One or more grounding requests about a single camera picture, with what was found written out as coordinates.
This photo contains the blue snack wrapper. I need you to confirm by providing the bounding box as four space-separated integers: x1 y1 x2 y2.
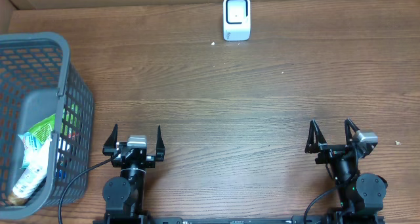
56 137 77 180

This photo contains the green snack bag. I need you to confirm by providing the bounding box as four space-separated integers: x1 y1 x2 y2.
27 104 79 144

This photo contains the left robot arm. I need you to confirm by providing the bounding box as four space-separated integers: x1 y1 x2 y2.
101 125 165 223

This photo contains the grey plastic basket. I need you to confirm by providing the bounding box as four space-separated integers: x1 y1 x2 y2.
1 32 95 220

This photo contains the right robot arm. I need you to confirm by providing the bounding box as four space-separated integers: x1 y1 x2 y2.
302 118 388 223

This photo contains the white barcode scanner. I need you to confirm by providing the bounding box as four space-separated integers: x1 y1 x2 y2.
222 0 251 41

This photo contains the white tube with gold cap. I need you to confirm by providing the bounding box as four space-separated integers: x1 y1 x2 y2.
7 137 53 206

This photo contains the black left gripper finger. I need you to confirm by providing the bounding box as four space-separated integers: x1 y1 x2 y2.
102 124 118 156
155 125 165 162

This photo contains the light blue tissue pack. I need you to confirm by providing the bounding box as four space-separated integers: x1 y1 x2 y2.
18 132 43 169

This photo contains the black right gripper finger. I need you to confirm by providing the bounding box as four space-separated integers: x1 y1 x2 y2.
344 118 360 145
304 120 327 154

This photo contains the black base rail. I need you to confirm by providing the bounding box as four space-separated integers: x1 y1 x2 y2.
93 214 387 224

